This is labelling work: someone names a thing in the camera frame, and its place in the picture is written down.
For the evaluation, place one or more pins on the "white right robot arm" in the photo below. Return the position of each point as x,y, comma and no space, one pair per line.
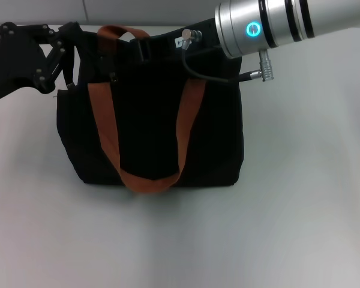
288,21

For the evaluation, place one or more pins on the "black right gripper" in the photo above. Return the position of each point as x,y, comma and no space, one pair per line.
204,39

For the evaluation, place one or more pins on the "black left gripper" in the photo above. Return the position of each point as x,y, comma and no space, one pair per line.
18,60

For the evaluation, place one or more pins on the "silver zipper pull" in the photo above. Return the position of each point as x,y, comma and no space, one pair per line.
113,77

